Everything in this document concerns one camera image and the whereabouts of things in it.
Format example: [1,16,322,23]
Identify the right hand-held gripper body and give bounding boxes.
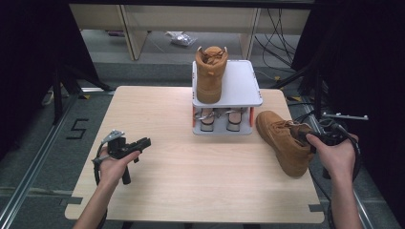
[314,112,370,147]

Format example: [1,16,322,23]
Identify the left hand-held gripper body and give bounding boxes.
[100,129,141,185]

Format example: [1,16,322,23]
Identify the tan suede boot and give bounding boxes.
[255,110,317,177]
[194,46,229,105]

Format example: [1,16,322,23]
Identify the black sandal with glitter strap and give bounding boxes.
[194,108,218,133]
[223,108,247,132]

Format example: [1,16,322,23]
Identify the white two-tier shoe rack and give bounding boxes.
[191,59,264,136]

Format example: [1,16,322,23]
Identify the person's left hand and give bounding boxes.
[96,149,141,189]

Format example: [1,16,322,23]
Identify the person's right hand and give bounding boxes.
[306,133,360,182]

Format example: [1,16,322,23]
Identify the black metal stand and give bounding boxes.
[52,63,116,125]
[270,63,324,126]

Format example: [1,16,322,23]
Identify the black curtain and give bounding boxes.
[290,0,405,220]
[0,0,99,160]

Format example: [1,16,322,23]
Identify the clear plastic bag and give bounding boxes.
[165,31,199,48]

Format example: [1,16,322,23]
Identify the beige wooden desk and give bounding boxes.
[69,3,311,61]

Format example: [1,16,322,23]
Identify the black floor cable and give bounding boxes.
[309,173,335,229]

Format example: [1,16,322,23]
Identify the aluminium floor rail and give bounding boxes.
[300,94,375,229]
[0,94,80,229]

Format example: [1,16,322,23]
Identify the white floor cable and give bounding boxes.
[41,90,56,107]

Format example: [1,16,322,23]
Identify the bundle of black cables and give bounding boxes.
[254,8,299,70]

